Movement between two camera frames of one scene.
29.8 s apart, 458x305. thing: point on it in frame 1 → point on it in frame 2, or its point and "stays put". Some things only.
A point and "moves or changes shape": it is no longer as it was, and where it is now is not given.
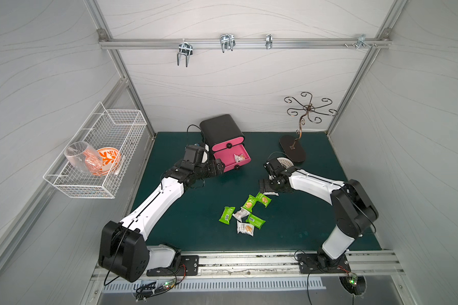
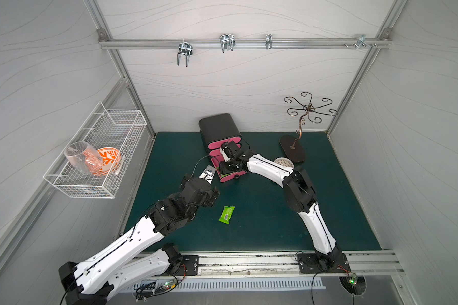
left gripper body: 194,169 → 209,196
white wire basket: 91,163 stays put
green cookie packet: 226,214 stays put
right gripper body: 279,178 → 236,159
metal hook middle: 228,42 stays put
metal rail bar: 245,43 stays put
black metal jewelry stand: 294,150 stays put
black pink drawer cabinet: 226,141 moves or changes shape
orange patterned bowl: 111,161 stays put
